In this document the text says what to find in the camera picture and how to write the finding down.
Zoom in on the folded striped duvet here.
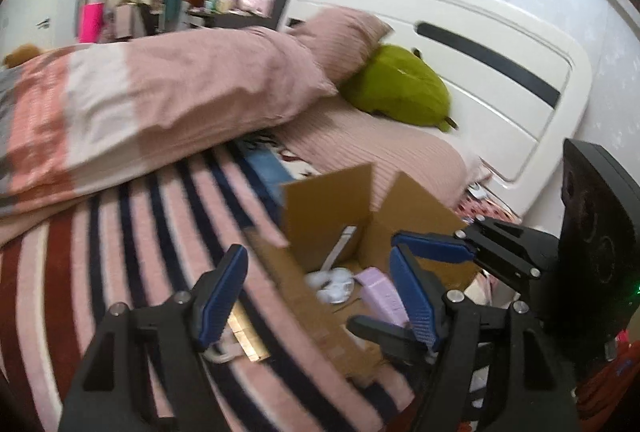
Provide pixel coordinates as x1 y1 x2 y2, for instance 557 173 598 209
0 26 338 243

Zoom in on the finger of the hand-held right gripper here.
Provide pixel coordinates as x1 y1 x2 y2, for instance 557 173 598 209
346 314 437 367
391 216 558 294

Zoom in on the brown teddy bear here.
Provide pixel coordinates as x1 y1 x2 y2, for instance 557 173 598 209
2 43 43 69

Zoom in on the pink ribbed pillow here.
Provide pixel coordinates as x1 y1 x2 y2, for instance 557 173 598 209
287 7 393 85

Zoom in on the gold rectangular box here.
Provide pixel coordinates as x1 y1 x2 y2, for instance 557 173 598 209
227 302 271 363

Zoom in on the white bed headboard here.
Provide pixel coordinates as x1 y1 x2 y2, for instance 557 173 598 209
277 0 593 219

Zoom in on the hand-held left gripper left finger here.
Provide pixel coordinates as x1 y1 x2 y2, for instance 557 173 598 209
59 244 249 432

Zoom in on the purple rectangular box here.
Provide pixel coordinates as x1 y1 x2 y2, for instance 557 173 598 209
357 267 412 328

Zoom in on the brown cardboard box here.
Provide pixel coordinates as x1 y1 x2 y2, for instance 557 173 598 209
245 162 488 388

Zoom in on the pink ribbed bed sheet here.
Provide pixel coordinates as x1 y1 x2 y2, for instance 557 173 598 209
272 104 491 213

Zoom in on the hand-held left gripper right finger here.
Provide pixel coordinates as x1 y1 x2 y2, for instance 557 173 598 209
389 246 581 432

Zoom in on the clear tape roll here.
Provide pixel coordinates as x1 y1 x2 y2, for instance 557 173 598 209
205 337 246 364

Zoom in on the striped printed blanket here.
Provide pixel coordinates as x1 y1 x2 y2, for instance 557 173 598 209
0 144 521 432

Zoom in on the green plush toy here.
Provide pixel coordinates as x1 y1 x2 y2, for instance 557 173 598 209
340 43 459 133

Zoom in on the black chair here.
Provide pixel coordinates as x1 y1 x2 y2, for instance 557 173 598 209
137 2 168 35

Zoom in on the person's orange clothing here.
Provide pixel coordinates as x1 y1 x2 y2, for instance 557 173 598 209
575 332 640 432

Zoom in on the white earbuds case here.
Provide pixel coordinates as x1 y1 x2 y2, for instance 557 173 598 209
321 268 356 304

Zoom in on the pink gift bag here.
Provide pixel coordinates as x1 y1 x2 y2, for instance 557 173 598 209
77 2 106 44

